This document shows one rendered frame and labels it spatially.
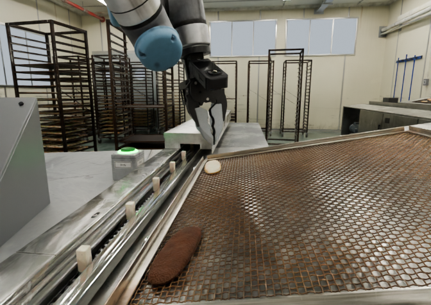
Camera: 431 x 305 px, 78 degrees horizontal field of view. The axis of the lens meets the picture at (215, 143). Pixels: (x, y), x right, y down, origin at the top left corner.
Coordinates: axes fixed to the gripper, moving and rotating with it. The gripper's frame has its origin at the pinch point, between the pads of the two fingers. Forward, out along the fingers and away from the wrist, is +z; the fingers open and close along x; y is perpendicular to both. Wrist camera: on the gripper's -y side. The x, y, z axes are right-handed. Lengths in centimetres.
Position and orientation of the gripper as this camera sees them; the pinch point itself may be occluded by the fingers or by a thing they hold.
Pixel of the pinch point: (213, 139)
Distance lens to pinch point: 58.9
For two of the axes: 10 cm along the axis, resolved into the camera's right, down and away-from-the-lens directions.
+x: -9.1, 2.3, -3.4
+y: -3.7, -0.9, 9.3
